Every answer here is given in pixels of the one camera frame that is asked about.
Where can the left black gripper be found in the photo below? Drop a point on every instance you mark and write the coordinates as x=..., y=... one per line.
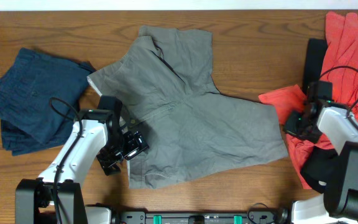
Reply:
x=134, y=148

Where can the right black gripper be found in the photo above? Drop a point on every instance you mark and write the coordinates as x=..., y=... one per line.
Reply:
x=289, y=128

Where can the grey cargo shorts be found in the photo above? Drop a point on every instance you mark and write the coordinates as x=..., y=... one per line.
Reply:
x=165, y=84

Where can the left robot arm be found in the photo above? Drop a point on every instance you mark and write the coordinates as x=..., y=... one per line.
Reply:
x=55, y=196

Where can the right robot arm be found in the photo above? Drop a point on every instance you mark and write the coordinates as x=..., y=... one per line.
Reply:
x=321, y=115

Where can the black garment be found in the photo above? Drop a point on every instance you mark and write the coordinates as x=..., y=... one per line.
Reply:
x=319, y=164

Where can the red orange shirt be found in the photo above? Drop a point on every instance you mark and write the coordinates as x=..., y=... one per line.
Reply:
x=342, y=40

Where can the folded navy blue shorts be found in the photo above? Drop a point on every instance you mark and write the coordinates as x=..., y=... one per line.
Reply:
x=35, y=96

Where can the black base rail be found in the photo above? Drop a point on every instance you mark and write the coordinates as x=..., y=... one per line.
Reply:
x=257, y=214

